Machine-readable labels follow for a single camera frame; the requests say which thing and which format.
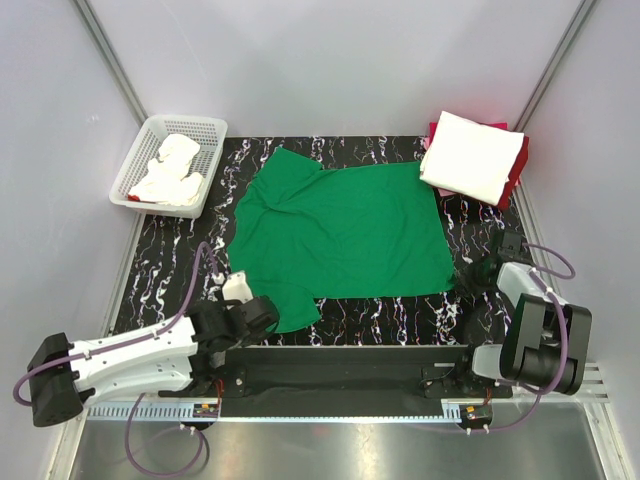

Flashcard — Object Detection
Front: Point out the folded white t shirt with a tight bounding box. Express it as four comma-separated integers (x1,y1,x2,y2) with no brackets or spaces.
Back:
419,111,525,206

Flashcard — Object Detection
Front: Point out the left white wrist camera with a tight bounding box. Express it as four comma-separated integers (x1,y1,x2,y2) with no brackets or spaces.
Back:
221,271,254,304

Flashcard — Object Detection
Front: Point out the white t shirt in basket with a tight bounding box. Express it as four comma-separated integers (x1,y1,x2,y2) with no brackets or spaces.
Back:
127,134,204,207

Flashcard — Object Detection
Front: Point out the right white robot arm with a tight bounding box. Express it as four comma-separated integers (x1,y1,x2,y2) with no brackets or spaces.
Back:
453,230,592,397

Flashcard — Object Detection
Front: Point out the white plastic basket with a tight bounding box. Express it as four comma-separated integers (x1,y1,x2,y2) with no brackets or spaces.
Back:
109,115,228,219

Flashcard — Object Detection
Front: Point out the green t shirt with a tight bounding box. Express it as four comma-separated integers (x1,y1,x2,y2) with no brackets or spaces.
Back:
228,148,454,333

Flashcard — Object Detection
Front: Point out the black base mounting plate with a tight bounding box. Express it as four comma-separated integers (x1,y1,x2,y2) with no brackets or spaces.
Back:
157,344,514,419

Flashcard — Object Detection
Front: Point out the folded red t shirt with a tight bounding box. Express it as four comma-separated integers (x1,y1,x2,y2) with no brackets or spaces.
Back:
427,121,530,211

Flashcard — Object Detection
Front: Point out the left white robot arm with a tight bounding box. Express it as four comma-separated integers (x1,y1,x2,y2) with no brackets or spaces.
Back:
23,296,280,428

